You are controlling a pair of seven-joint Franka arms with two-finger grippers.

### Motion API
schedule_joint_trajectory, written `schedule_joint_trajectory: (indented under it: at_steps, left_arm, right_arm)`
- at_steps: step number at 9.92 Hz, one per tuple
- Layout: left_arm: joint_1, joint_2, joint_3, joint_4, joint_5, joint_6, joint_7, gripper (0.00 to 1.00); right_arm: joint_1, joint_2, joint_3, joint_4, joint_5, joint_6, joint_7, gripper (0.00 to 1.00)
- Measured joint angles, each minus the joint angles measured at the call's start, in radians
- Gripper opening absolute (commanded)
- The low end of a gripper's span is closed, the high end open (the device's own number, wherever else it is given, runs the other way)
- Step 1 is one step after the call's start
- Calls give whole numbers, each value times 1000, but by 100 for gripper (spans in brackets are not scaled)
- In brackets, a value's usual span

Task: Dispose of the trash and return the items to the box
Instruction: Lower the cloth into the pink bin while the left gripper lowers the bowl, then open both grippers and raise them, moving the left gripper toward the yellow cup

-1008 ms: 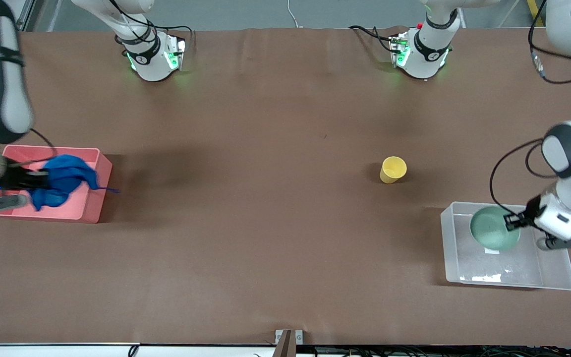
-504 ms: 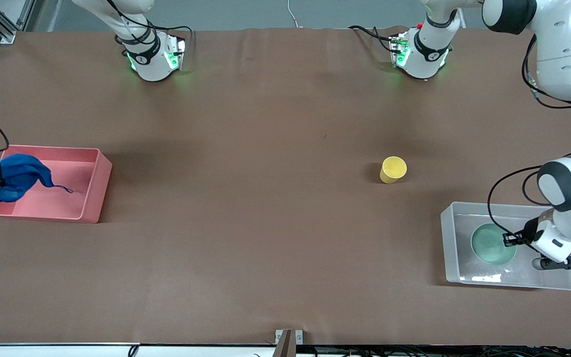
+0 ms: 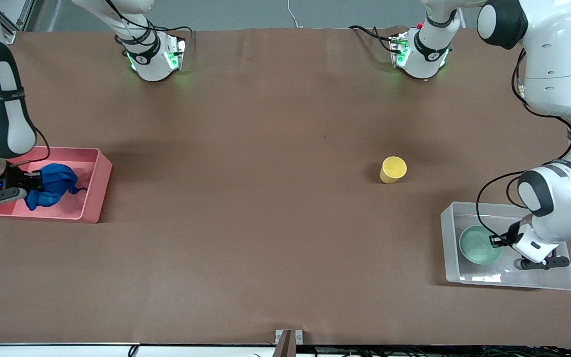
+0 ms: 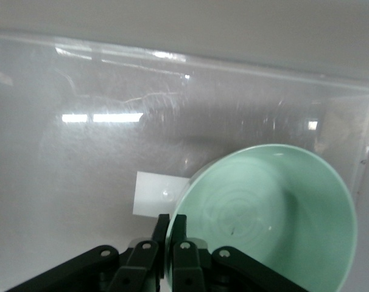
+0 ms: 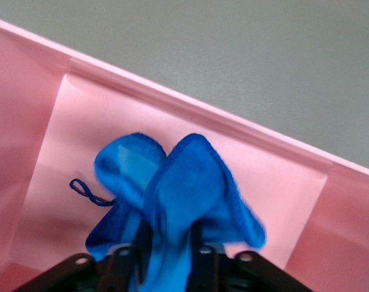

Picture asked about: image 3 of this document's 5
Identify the blue cloth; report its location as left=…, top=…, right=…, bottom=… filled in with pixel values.
left=24, top=163, right=88, bottom=212

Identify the light green bowl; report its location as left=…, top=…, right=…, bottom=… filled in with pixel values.
left=458, top=225, right=504, bottom=265

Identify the yellow plastic cup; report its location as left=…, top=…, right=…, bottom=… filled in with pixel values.
left=380, top=156, right=407, bottom=184

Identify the clear plastic box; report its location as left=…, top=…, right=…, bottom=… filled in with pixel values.
left=440, top=201, right=571, bottom=291

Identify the base box with green light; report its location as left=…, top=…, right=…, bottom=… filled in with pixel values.
left=389, top=34, right=410, bottom=69
left=165, top=36, right=187, bottom=71

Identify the pink plastic bin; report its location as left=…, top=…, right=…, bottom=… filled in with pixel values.
left=0, top=146, right=113, bottom=224

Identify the brown table mat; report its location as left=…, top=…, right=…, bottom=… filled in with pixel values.
left=0, top=26, right=571, bottom=346

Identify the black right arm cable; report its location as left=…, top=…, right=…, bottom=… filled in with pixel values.
left=0, top=0, right=52, bottom=165

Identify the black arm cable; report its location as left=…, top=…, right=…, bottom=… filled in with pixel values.
left=0, top=0, right=52, bottom=165
left=475, top=47, right=571, bottom=248

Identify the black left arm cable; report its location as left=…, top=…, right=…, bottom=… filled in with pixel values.
left=475, top=47, right=571, bottom=248

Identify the aluminium frame profile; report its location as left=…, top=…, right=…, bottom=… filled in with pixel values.
left=0, top=0, right=36, bottom=44

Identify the black base cable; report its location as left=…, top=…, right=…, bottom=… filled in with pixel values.
left=105, top=0, right=193, bottom=48
left=348, top=25, right=399, bottom=54

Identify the metal bracket with post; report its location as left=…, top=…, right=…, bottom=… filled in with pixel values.
left=275, top=329, right=304, bottom=357

